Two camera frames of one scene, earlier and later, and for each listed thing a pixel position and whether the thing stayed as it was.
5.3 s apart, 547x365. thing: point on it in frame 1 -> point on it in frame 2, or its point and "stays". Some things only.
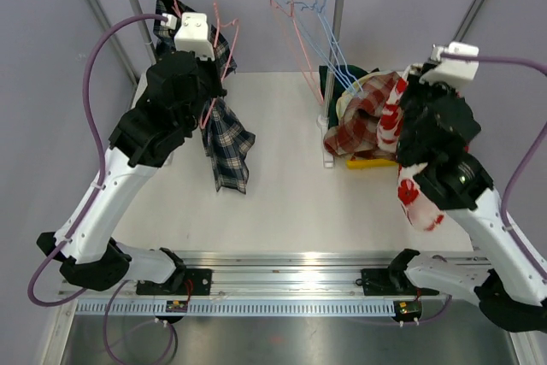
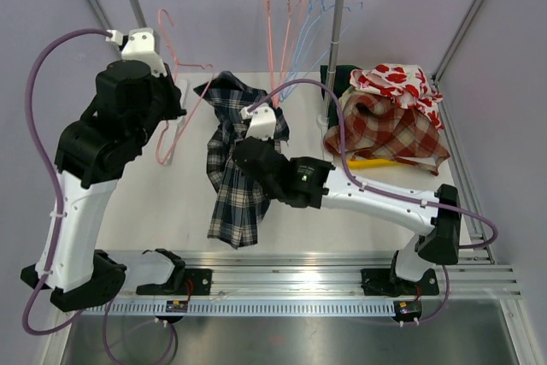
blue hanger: [333, 37] -> [326, 8]
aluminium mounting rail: [273, 273] stays
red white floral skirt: [419, 210] -> [405, 84]
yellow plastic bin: [370, 163] stays
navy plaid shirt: [229, 143] -> [240, 200]
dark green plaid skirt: [344, 75] stays
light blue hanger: [310, 22] -> [304, 29]
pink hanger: [219, 26] -> [272, 75]
